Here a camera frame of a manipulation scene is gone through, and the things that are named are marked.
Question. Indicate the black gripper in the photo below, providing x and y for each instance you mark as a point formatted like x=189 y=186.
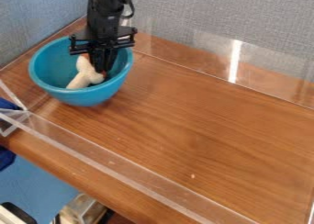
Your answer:
x=102 y=35

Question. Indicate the white brown toy mushroom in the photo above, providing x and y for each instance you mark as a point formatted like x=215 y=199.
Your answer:
x=86 y=75

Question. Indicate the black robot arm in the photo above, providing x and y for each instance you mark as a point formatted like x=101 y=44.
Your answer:
x=104 y=36

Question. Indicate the blue bowl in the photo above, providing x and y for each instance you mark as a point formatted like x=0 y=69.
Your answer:
x=66 y=77

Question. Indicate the clear acrylic back barrier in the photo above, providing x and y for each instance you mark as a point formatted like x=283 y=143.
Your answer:
x=265 y=71

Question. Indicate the clear acrylic barrier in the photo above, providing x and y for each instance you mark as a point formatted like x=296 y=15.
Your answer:
x=265 y=71
x=150 y=184

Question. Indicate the clear acrylic front barrier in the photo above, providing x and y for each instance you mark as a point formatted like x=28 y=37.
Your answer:
x=150 y=184

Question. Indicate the black white object bottom left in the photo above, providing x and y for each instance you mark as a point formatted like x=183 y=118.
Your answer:
x=12 y=215

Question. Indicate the metal frame under table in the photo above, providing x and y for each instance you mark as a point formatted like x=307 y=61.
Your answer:
x=82 y=210

